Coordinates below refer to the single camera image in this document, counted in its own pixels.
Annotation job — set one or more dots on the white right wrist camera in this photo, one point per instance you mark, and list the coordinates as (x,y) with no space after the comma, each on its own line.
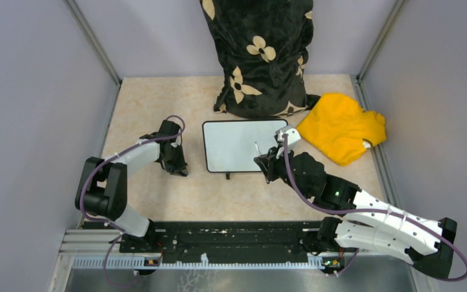
(287,138)

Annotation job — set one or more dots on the small whiteboard black frame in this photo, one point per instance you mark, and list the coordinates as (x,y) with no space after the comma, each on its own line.
(229,144)

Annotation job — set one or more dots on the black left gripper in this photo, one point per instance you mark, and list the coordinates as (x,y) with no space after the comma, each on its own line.
(176,169)

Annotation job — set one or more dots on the aluminium frame post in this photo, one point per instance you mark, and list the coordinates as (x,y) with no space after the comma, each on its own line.
(381,38)
(92,40)

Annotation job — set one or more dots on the black floral plush blanket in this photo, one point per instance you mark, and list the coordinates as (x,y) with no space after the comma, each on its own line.
(262,49)

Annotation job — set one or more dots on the right aluminium frame post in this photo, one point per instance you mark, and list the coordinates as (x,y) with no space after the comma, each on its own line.
(381,38)

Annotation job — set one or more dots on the blue capped whiteboard marker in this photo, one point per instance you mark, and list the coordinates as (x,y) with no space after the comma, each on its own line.
(258,150)

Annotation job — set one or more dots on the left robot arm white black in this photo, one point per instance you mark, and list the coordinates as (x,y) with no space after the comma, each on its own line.
(102,193)

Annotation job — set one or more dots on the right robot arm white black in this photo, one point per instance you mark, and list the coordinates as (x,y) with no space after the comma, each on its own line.
(359,220)

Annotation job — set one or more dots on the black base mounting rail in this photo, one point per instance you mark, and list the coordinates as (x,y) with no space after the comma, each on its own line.
(221,245)

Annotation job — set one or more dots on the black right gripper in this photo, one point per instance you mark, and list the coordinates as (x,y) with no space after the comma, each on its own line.
(269,163)

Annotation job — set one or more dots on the yellow folded garment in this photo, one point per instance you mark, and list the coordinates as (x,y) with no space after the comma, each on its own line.
(341,129)

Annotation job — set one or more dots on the left aluminium frame post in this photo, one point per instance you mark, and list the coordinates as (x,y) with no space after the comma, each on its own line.
(92,40)

